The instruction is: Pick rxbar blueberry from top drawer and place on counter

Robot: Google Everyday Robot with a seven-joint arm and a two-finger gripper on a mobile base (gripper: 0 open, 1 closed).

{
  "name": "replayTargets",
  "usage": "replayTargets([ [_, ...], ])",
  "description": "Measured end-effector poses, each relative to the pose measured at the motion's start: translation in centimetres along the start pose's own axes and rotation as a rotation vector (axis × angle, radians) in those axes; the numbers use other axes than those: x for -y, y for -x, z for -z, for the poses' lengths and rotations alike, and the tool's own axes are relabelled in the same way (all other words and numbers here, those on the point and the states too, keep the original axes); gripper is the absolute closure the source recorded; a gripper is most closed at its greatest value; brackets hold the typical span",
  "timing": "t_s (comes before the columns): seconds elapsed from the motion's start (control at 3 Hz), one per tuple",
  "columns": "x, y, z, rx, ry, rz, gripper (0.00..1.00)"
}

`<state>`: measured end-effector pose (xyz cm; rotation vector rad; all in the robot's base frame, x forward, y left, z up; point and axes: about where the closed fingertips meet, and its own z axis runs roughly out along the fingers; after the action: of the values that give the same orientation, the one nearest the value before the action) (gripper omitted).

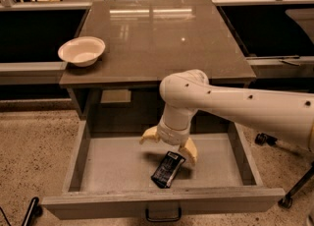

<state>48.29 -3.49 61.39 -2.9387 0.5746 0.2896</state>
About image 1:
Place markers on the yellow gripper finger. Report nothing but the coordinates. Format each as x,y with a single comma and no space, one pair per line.
189,151
150,135

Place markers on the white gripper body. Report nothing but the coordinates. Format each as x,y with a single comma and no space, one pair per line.
172,135

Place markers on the blue rxbar blueberry wrapper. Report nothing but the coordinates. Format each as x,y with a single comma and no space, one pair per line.
167,170

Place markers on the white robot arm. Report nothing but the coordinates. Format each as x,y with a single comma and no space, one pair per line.
287,116

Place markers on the open grey top drawer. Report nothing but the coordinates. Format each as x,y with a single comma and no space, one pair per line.
110,175

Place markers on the grey cabinet with counter top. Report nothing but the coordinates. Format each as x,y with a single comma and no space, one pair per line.
147,40

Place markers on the white paper bowl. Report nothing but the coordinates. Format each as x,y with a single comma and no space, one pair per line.
82,51

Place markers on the black stand leg left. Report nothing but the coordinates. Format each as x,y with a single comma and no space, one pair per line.
34,210

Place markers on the black drawer handle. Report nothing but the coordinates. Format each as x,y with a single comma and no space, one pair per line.
163,216

